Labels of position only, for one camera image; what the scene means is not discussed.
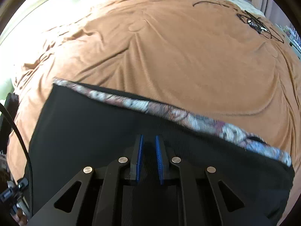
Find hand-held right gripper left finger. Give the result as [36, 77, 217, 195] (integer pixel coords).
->
[28, 134, 144, 226]

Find black pants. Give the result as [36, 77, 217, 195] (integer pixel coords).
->
[28, 83, 295, 226]

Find pink curtain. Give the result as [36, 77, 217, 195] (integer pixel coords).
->
[253, 0, 275, 21]

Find bear print blanket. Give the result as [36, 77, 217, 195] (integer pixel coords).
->
[53, 77, 292, 167]

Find stack of folded black clothes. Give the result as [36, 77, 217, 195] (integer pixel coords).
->
[0, 93, 19, 156]

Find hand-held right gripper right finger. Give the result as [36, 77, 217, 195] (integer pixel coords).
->
[155, 135, 271, 226]

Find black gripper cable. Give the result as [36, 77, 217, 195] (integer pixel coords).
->
[0, 102, 33, 218]

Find brown blanket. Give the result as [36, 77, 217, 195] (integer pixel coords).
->
[7, 0, 301, 226]

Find cream headboard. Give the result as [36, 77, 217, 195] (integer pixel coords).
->
[0, 0, 94, 109]

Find person's left hand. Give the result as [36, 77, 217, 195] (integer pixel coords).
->
[14, 211, 29, 225]

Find tangled black cable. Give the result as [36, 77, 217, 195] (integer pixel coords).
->
[193, 1, 285, 44]

